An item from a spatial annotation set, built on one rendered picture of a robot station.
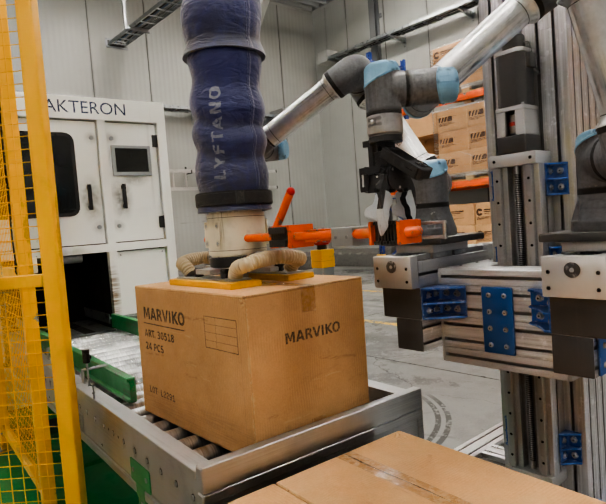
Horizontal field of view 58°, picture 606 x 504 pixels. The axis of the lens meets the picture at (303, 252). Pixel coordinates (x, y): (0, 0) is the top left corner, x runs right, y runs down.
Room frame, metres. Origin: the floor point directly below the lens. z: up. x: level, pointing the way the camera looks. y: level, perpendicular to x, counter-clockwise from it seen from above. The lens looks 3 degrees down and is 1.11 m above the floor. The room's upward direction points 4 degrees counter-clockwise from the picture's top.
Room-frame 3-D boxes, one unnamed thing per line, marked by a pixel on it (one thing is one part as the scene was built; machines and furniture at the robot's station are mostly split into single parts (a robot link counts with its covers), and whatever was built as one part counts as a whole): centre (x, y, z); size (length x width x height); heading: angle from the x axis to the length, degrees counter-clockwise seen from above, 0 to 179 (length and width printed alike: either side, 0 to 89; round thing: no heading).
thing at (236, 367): (1.60, 0.19, 0.75); 0.60 x 0.40 x 0.40; 41
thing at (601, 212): (1.27, -0.72, 1.09); 0.15 x 0.15 x 0.10
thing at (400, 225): (1.15, -0.20, 1.07); 0.08 x 0.07 x 0.05; 41
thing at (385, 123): (1.17, -0.19, 1.30); 0.08 x 0.08 x 0.05
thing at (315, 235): (1.54, -0.03, 1.07); 0.93 x 0.30 x 0.04; 41
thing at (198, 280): (1.54, 0.26, 0.97); 0.34 x 0.10 x 0.05; 41
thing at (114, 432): (2.07, 0.94, 0.50); 2.31 x 0.05 x 0.19; 37
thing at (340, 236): (1.26, -0.11, 1.07); 0.07 x 0.07 x 0.04; 41
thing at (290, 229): (1.42, 0.03, 1.08); 0.10 x 0.08 x 0.06; 131
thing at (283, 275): (1.67, 0.12, 0.97); 0.34 x 0.10 x 0.05; 41
